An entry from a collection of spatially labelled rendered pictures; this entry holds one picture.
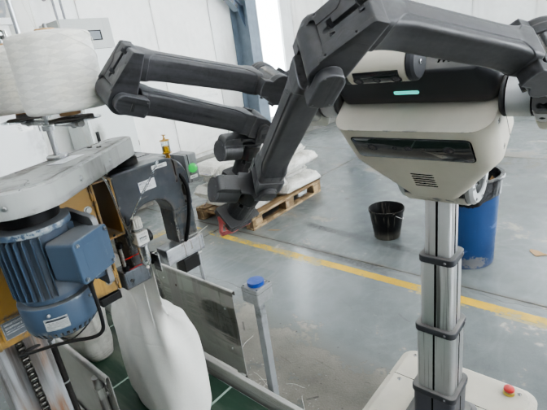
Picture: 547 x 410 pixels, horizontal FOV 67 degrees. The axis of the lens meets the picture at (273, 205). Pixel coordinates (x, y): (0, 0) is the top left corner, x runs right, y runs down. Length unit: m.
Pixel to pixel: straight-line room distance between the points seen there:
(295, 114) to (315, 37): 0.14
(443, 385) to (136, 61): 1.34
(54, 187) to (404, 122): 0.76
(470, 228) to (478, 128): 2.13
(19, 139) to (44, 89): 3.04
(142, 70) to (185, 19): 5.68
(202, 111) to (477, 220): 2.35
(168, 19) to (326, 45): 5.85
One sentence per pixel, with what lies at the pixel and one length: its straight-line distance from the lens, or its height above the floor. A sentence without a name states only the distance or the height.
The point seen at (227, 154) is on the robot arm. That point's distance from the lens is 1.09.
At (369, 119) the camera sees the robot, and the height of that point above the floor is 1.40.
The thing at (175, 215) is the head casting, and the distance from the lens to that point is 1.31.
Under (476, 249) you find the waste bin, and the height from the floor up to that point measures 0.16.
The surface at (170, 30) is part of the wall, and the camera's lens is 6.37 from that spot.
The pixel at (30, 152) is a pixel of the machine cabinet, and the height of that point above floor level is 1.07.
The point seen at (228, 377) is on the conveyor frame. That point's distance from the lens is 1.83.
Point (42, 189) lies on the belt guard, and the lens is 0.89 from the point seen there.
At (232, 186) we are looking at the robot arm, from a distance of 0.90.
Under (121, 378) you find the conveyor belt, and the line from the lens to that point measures 2.02.
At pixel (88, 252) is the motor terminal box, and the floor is 1.27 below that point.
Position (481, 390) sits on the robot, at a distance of 1.94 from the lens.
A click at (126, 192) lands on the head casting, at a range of 1.21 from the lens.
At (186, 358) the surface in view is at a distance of 1.47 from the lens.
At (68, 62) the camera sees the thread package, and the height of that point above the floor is 1.62.
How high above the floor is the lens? 1.59
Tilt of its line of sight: 20 degrees down
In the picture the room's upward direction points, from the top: 8 degrees counter-clockwise
